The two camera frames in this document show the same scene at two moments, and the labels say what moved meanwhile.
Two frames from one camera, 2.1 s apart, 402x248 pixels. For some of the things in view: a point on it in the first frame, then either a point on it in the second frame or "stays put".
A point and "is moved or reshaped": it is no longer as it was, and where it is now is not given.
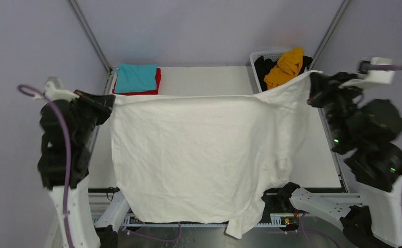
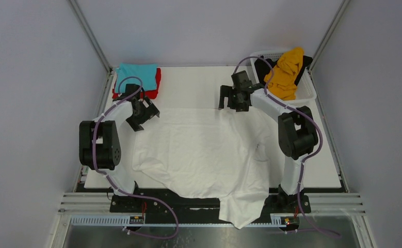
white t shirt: x=210 y=159 is moved or reshaped
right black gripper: x=328 y=87 → x=230 y=93
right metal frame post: x=329 y=34 stays put
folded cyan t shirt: x=130 y=77 stays put
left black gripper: x=103 y=103 → x=150 y=111
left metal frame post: x=82 y=18 stays put
